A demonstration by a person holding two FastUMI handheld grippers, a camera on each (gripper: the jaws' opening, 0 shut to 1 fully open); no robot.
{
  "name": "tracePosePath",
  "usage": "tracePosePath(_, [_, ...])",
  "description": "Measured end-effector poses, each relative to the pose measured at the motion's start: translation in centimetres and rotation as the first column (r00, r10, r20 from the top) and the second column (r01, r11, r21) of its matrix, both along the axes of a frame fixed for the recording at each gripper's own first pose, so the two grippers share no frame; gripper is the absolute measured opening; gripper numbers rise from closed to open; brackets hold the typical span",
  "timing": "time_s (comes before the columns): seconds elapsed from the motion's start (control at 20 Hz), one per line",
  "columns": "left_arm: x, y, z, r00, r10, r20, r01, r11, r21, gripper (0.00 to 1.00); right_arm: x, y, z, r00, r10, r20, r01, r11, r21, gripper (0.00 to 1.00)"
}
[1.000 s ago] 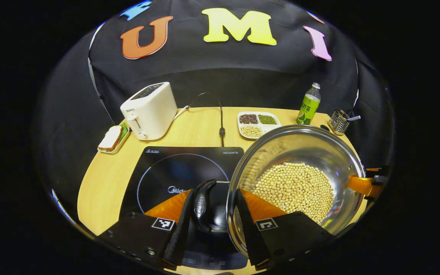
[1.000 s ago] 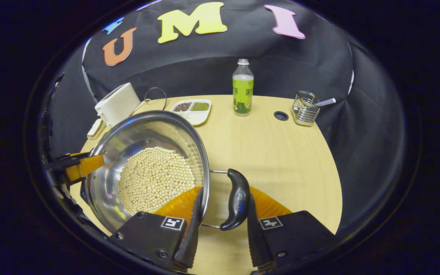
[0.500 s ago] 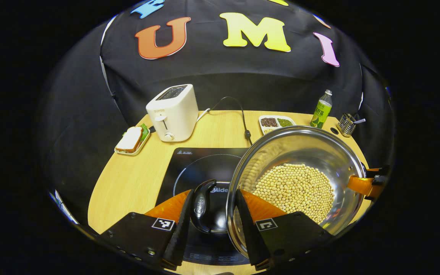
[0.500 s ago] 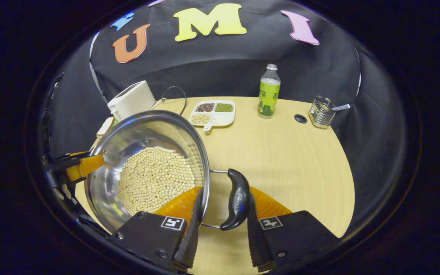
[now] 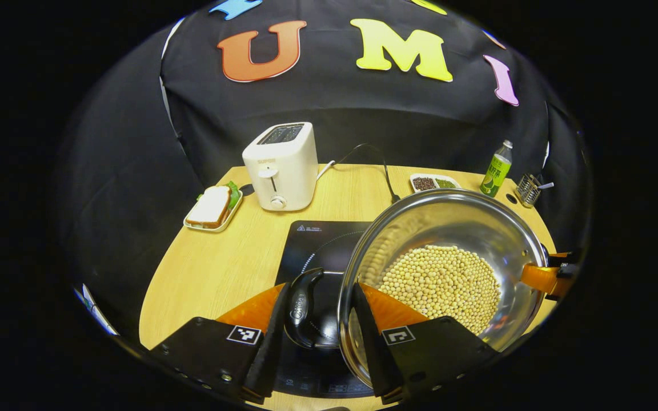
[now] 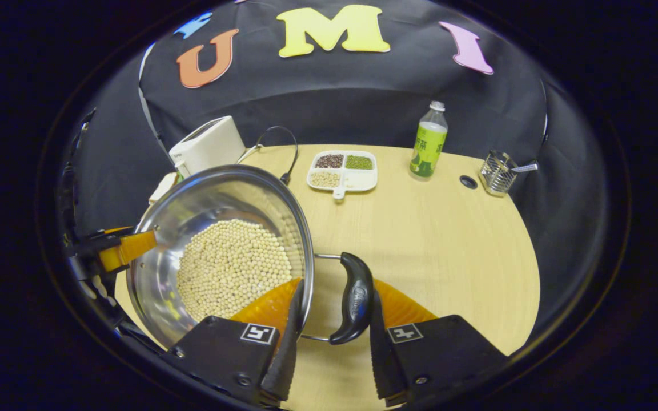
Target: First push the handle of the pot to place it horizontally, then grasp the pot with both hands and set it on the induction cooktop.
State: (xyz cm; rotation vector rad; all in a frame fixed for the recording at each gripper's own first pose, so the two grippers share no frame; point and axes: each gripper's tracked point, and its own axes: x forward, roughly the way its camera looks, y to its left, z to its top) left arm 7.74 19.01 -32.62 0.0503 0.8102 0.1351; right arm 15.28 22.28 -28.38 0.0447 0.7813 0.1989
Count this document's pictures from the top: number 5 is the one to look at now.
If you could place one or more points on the black table grommet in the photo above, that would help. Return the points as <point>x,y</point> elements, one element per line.
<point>512,198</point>
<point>247,189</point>

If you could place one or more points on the pile of soybeans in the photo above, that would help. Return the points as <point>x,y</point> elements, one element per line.
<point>443,279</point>

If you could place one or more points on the green label drink bottle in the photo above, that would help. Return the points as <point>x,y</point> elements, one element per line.
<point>496,171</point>

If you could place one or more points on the bright screen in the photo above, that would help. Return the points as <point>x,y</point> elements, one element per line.
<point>90,305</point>

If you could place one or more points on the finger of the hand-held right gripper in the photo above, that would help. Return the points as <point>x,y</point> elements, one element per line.
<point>566,257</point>
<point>540,278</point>

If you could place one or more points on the white divided bean dish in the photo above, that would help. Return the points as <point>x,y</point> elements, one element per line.
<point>434,182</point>

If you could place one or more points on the white toaster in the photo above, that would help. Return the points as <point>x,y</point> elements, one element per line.
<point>283,171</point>

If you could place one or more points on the toast sandwich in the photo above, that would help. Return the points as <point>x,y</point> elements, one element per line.
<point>210,206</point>

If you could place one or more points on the black induction cooktop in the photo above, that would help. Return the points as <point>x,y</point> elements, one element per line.
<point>323,240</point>

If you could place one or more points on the stainless steel pot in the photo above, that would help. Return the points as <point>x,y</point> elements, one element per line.
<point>449,222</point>

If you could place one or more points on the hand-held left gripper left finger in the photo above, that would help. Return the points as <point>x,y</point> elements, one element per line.
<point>272,342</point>

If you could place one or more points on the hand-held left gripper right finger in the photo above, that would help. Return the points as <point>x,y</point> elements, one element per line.
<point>372,348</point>

